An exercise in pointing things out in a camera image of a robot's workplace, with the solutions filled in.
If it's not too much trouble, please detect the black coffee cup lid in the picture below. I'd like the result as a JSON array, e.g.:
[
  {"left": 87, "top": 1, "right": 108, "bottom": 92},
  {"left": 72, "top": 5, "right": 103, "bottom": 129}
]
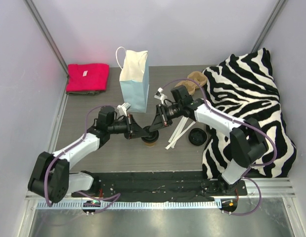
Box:
[{"left": 141, "top": 126, "right": 159, "bottom": 144}]

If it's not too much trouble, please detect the brown paper coffee cup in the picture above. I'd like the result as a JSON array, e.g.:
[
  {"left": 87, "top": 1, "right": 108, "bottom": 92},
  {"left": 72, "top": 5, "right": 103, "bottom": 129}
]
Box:
[{"left": 143, "top": 139, "right": 157, "bottom": 148}]

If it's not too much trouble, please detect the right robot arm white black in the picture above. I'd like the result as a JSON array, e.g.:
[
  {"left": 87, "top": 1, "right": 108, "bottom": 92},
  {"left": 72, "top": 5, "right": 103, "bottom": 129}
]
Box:
[{"left": 150, "top": 85, "right": 268, "bottom": 195}]

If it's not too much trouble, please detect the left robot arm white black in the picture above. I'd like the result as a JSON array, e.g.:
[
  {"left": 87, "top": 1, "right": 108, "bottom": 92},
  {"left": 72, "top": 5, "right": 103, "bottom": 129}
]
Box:
[{"left": 28, "top": 103, "right": 148, "bottom": 206}]

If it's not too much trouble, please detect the white wrapped straw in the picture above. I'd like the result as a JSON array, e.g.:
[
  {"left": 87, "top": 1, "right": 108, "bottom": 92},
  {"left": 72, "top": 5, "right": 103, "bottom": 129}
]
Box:
[
  {"left": 165, "top": 118, "right": 195, "bottom": 150},
  {"left": 168, "top": 117, "right": 188, "bottom": 143},
  {"left": 169, "top": 118, "right": 190, "bottom": 146}
]

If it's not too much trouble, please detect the stack of black lids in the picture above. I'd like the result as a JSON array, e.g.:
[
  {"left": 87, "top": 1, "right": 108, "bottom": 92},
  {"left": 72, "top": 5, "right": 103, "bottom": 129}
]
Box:
[{"left": 188, "top": 128, "right": 208, "bottom": 146}]

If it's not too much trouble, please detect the brown cardboard cup carrier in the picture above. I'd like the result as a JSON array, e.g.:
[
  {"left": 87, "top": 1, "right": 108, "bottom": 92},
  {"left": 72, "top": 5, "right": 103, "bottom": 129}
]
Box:
[{"left": 176, "top": 71, "right": 208, "bottom": 95}]

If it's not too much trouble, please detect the light blue paper bag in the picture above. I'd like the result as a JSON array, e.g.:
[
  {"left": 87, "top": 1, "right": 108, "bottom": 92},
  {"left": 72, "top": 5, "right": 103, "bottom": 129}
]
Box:
[{"left": 115, "top": 46, "right": 149, "bottom": 113}]

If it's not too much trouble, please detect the olive cloth under red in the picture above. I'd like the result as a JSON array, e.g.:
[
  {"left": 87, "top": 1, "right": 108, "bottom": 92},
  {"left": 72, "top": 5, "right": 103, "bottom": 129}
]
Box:
[{"left": 66, "top": 91, "right": 103, "bottom": 96}]

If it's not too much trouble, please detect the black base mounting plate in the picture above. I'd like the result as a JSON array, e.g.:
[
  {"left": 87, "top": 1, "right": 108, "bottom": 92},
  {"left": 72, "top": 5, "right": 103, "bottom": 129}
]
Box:
[{"left": 86, "top": 171, "right": 248, "bottom": 202}]

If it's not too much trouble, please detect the red folded cloth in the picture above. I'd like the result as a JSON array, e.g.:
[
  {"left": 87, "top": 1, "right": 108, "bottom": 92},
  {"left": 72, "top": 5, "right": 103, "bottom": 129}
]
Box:
[{"left": 66, "top": 63, "right": 109, "bottom": 92}]

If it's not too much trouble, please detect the zebra pattern blanket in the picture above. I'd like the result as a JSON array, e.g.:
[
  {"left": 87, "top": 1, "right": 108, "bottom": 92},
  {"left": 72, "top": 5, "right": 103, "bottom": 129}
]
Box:
[{"left": 203, "top": 48, "right": 297, "bottom": 178}]

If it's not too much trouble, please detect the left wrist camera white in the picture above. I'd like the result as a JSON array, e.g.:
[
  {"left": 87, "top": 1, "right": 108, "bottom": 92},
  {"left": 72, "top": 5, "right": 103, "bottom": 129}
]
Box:
[{"left": 117, "top": 102, "right": 131, "bottom": 116}]

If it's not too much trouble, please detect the white slotted cable duct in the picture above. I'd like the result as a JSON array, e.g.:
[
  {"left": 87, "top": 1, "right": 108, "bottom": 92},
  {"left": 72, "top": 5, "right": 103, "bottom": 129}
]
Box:
[{"left": 36, "top": 199, "right": 221, "bottom": 210}]

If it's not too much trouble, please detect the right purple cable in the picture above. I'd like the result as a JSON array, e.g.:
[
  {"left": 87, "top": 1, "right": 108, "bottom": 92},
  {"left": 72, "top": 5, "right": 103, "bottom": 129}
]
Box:
[{"left": 159, "top": 79, "right": 278, "bottom": 217}]

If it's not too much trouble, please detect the aluminium frame rail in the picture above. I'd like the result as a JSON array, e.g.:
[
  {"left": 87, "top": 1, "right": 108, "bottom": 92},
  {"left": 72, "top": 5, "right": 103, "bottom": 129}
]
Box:
[{"left": 244, "top": 177, "right": 297, "bottom": 198}]

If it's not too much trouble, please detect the right corner metal post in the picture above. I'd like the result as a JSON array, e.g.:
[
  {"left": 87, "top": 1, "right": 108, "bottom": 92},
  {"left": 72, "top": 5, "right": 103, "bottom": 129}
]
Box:
[{"left": 251, "top": 0, "right": 288, "bottom": 52}]

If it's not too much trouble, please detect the corner metal post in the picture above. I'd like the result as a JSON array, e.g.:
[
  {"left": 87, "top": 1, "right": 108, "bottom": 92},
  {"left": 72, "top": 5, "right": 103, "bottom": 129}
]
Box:
[
  {"left": 23, "top": 0, "right": 68, "bottom": 75},
  {"left": 251, "top": 0, "right": 288, "bottom": 52}
]

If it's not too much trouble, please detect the left corner metal post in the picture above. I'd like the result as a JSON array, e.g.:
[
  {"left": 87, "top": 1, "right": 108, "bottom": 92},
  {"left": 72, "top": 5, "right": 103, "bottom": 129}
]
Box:
[{"left": 23, "top": 0, "right": 68, "bottom": 75}]

